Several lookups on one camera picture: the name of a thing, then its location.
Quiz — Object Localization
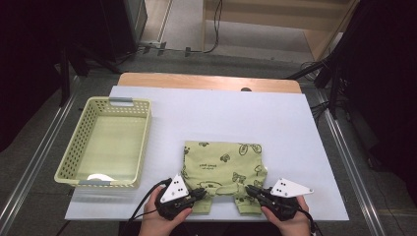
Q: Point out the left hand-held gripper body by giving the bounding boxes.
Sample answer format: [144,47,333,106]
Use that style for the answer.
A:
[153,173,199,221]

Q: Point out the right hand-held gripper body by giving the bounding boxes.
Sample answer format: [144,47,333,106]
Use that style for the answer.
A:
[261,177,315,221]

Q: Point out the green printed baby romper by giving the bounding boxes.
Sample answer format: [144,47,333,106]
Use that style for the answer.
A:
[181,141,268,215]

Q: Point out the pale green plastic basket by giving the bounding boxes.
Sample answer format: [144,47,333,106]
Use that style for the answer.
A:
[53,96,152,191]

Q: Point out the person's right hand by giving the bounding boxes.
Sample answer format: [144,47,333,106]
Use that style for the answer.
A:
[261,195,313,236]

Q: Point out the person's left hand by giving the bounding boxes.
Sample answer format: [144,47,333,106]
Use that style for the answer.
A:
[138,185,194,236]

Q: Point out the white board sheet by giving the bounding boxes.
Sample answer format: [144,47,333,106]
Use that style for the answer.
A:
[64,86,349,221]

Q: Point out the black metal stand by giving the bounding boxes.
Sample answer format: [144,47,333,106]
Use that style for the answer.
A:
[284,48,349,121]
[58,42,123,108]

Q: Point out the light wooden shelf unit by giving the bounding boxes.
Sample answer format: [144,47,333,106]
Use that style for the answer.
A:
[201,0,362,62]

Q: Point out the dark cabinet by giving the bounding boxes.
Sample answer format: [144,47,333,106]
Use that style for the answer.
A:
[97,0,149,63]

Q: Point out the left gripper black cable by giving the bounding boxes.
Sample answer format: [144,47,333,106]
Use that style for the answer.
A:
[122,177,173,236]

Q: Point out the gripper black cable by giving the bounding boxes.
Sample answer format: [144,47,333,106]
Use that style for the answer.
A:
[299,209,321,236]
[122,177,173,236]

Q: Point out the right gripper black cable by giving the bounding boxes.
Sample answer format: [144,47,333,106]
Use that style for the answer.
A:
[299,209,321,236]

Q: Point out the aluminium floor rail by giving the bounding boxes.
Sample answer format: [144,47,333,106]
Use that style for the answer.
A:
[0,77,82,228]
[316,89,387,236]

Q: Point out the bundle of black floor cables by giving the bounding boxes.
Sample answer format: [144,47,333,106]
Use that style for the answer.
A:
[309,99,332,126]

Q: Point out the black floor cable connectors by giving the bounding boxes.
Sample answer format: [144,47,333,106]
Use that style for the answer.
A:
[137,40,193,58]

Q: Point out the black hanging cable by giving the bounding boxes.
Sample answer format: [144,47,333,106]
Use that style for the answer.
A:
[202,0,224,55]

